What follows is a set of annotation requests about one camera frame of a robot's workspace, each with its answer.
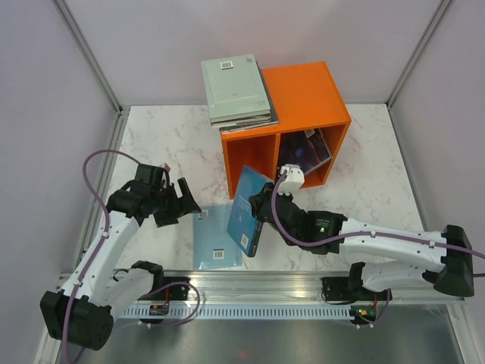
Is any white slotted cable duct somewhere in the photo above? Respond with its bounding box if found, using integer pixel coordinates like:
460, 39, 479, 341
121, 303, 354, 321

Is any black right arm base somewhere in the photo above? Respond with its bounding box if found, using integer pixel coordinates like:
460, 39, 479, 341
321, 277, 355, 305

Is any left aluminium frame post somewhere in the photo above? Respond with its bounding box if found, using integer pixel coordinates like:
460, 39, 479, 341
52, 0, 123, 116

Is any light blue book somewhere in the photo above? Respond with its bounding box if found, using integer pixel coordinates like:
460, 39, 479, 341
192, 204, 242, 270

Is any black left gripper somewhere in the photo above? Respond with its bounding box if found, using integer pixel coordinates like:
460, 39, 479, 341
150, 177, 201, 228

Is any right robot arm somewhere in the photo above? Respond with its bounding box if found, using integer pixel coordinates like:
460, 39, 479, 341
249, 183, 474, 299

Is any orange wooden shelf box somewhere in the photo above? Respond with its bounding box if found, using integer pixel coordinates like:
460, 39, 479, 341
221, 61, 352, 199

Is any grey-green book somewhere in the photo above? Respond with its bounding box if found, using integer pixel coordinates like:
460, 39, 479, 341
200, 55, 272, 123

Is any aluminium frame post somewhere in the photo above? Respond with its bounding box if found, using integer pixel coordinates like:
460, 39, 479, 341
386, 0, 455, 108
52, 0, 123, 116

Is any teal ocean cover book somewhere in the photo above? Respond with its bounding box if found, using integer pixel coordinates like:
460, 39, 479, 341
227, 165, 272, 257

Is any dark galaxy cover book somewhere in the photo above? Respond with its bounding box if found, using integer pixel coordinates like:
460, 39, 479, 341
277, 129, 333, 175

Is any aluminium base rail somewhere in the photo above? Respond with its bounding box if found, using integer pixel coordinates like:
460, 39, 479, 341
67, 270, 481, 363

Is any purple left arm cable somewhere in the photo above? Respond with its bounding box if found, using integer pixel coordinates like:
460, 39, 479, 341
62, 149, 145, 363

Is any Alice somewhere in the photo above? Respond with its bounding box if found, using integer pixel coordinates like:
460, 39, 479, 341
219, 67, 281, 136

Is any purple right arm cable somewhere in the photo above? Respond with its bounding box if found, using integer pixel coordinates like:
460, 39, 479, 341
271, 172, 485, 261

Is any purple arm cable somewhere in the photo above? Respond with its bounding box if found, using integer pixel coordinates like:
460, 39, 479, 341
271, 172, 485, 261
62, 149, 145, 363

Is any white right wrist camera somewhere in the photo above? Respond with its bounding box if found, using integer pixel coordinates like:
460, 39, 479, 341
277, 164, 305, 195

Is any right aluminium frame post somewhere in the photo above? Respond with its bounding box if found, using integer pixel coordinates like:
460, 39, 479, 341
386, 0, 455, 108

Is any black cover book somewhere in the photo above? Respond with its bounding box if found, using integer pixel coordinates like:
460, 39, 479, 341
211, 62, 277, 130

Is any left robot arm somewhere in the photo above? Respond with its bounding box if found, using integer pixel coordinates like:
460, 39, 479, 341
40, 164, 201, 350

